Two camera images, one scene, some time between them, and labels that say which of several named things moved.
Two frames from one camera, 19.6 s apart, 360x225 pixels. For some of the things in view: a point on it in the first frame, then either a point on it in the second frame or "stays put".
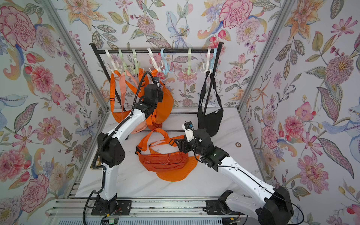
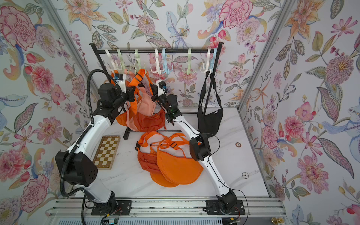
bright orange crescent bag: x=181 y=173 -> x=158 y=176
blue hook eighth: x=212 y=63 stays put
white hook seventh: x=209 y=50 stays put
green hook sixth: x=189 y=69 stays put
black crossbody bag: x=210 y=123 stays put
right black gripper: x=185 y=146 -> x=157 y=98
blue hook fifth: x=166 y=68 stays put
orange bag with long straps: x=155 y=120 -> x=175 y=166
